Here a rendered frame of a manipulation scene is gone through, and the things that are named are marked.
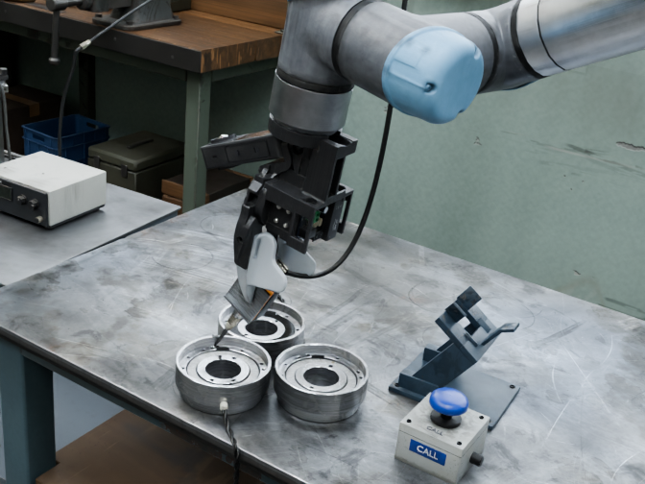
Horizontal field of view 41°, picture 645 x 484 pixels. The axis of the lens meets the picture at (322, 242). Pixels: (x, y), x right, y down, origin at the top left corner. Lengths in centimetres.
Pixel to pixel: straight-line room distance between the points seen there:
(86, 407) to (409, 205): 124
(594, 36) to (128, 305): 68
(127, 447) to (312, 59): 72
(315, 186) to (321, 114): 7
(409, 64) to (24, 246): 104
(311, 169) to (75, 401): 127
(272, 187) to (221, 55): 159
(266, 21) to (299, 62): 197
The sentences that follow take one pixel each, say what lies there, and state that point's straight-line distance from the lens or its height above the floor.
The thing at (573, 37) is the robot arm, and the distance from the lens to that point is 77.
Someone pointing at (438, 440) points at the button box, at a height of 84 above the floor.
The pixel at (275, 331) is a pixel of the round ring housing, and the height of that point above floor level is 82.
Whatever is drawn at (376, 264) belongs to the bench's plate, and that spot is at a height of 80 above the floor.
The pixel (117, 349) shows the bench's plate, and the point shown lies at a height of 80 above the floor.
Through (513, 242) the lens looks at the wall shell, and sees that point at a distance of 262.
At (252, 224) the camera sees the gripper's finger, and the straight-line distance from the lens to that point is 86.
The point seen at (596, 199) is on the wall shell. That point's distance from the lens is 251.
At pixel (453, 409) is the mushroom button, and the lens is 88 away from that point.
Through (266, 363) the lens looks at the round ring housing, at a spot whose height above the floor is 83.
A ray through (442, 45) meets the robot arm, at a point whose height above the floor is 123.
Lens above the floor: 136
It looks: 24 degrees down
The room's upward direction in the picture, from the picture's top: 6 degrees clockwise
